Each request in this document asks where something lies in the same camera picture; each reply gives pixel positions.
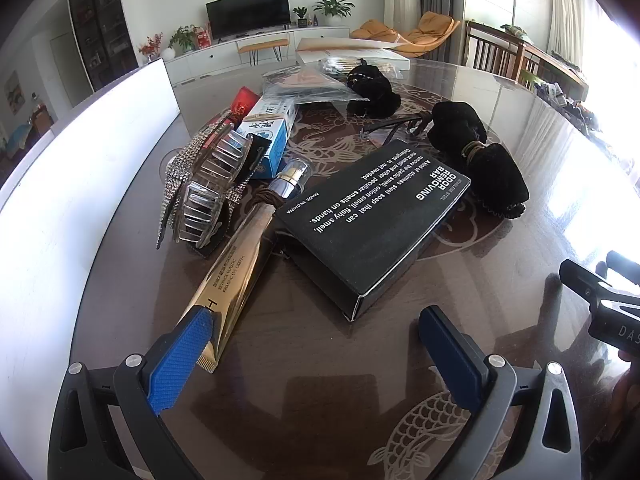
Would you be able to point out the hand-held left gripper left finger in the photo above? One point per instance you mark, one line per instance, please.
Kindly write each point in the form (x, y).
(175, 365)

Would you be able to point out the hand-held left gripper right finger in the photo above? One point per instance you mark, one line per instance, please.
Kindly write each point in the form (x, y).
(450, 355)

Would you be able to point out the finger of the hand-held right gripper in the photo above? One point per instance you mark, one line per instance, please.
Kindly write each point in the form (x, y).
(580, 282)
(622, 267)

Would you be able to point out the gold cream tube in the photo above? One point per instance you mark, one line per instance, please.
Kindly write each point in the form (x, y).
(235, 265)

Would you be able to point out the blue white carton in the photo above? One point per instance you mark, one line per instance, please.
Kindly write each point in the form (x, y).
(267, 130)

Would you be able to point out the book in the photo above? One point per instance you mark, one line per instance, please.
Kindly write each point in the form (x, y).
(305, 85)

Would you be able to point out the cotton swab pack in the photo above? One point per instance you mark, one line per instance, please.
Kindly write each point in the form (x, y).
(337, 65)

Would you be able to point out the black cardboard box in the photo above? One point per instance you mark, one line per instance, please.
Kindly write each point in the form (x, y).
(370, 230)

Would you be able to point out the clutter of small bottles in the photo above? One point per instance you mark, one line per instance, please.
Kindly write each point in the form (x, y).
(565, 102)

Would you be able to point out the rhinestone bow hair clip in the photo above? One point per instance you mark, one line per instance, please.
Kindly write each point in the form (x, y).
(177, 175)

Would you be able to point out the clear claw hair clip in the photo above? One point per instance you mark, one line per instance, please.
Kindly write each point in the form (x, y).
(220, 160)

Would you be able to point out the wooden slatted chair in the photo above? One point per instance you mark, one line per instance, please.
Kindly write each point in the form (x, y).
(492, 50)

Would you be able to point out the shiny red packet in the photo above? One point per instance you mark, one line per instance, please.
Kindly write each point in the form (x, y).
(244, 101)

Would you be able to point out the sheer white curtain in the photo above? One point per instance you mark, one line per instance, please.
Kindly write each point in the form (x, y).
(567, 0)

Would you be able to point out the orange lounge chair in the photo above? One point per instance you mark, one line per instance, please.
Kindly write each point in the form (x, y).
(430, 30)

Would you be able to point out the white television cabinet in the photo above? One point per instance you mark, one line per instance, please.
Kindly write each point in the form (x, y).
(215, 57)

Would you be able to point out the white flat box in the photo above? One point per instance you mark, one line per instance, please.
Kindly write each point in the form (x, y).
(370, 52)

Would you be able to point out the white round vase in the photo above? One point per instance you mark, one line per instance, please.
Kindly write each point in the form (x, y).
(168, 53)

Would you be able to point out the red flower branches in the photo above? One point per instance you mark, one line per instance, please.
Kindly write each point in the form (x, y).
(150, 45)

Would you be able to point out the bushy green houseplant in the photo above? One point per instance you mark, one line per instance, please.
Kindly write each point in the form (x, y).
(184, 37)

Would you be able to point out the red gift box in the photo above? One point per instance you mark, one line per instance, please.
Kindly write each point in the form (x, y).
(204, 37)

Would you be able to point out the wooden bench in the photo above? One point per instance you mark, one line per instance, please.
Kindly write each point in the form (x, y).
(262, 44)

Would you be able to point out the dark display cabinet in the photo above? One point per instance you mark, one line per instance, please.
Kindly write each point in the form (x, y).
(100, 25)

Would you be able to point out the black television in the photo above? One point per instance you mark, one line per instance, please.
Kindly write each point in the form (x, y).
(248, 5)

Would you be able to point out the large green potted plant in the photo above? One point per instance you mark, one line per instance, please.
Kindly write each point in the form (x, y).
(332, 6)

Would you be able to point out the small potted plant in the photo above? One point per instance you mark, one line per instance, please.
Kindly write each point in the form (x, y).
(300, 15)

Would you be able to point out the black frame eyeglasses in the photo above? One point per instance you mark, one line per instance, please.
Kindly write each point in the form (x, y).
(400, 121)

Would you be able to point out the framed wall painting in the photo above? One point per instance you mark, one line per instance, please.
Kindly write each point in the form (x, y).
(13, 91)

